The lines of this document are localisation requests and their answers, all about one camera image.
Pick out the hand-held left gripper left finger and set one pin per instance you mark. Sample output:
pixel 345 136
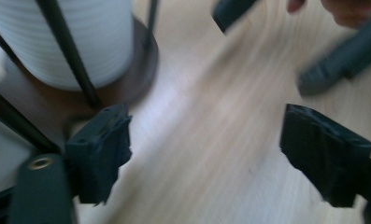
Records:
pixel 96 155

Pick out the tall white paper cup stack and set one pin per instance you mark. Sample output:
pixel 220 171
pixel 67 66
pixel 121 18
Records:
pixel 105 40

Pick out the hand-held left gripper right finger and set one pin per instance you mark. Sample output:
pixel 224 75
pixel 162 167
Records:
pixel 323 155

